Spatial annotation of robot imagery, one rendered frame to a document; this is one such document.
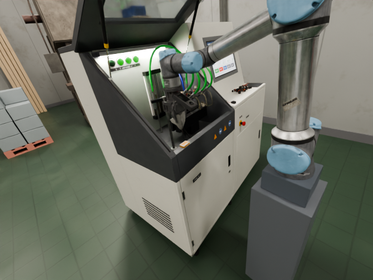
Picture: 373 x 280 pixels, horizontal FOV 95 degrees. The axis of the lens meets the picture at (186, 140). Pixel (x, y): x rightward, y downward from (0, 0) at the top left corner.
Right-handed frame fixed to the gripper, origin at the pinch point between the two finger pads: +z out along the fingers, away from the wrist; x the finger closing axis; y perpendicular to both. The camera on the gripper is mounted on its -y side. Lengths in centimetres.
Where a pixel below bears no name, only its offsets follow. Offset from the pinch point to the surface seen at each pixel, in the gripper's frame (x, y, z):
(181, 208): 12.8, -2.2, 46.2
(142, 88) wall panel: -19, 52, -13
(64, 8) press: -109, 362, -122
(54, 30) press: -80, 370, -90
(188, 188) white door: 4.3, -2.1, 37.2
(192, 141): -5.0, -1.2, 10.6
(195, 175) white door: -2.6, -2.0, 32.7
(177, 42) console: -56, 47, -38
